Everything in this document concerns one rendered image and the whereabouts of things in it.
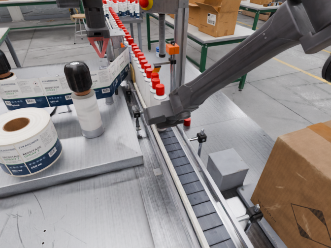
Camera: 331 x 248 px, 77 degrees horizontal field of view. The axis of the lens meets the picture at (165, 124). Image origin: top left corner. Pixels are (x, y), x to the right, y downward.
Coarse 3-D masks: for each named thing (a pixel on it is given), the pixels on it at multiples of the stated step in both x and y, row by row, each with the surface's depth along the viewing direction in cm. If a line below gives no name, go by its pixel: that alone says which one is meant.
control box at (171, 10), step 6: (138, 0) 82; (150, 0) 80; (156, 0) 80; (162, 0) 79; (168, 0) 79; (174, 0) 78; (150, 6) 82; (156, 6) 81; (162, 6) 80; (168, 6) 80; (174, 6) 79; (150, 12) 84; (156, 12) 83; (162, 12) 82; (168, 12) 81; (174, 12) 80
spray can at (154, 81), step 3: (153, 78) 82; (156, 78) 82; (153, 81) 80; (156, 81) 80; (159, 81) 81; (153, 84) 81; (156, 84) 81; (153, 87) 82; (150, 90) 83; (153, 90) 82; (150, 93) 84; (153, 93) 82; (150, 96) 85; (153, 96) 83; (150, 99) 86; (153, 99) 84; (153, 102) 85; (153, 105) 86
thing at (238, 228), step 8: (184, 136) 73; (192, 152) 67; (200, 160) 64; (200, 168) 63; (208, 176) 60; (216, 192) 56; (224, 200) 54; (224, 208) 52; (232, 216) 50; (232, 224) 50; (240, 232) 47; (248, 240) 46
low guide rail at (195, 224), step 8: (136, 88) 111; (144, 104) 98; (152, 128) 86; (160, 144) 77; (168, 160) 71; (176, 176) 65; (176, 184) 64; (184, 192) 61; (184, 200) 59; (192, 216) 55; (200, 232) 52; (200, 240) 51
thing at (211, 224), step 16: (176, 144) 82; (176, 160) 75; (192, 176) 70; (192, 192) 65; (192, 208) 61; (208, 208) 61; (192, 224) 57; (208, 224) 57; (208, 240) 54; (224, 240) 54
